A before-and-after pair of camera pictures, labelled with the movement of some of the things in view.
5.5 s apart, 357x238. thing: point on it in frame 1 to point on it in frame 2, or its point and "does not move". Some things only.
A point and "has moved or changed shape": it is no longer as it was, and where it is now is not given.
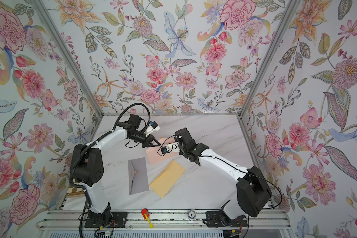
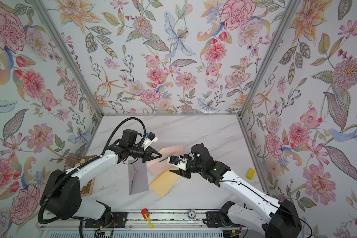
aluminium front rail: x=70 y=219 does not move
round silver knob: x=192 y=214 does not move
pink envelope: x=154 y=155 has moved or changed shape
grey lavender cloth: x=138 y=177 does not move
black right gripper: x=177 y=140 to x=180 y=172
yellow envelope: x=162 y=183 does not move
